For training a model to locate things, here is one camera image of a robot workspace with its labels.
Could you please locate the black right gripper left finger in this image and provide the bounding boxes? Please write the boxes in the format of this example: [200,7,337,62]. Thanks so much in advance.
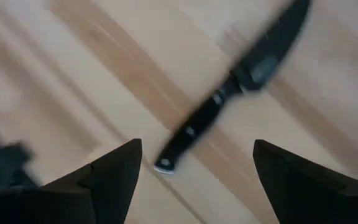
[0,138,143,224]

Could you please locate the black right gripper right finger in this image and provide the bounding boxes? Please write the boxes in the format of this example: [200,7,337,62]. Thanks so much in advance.
[252,139,358,224]

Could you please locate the black kitchen knife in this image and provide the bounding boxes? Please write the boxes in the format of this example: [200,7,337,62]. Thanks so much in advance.
[153,0,312,175]

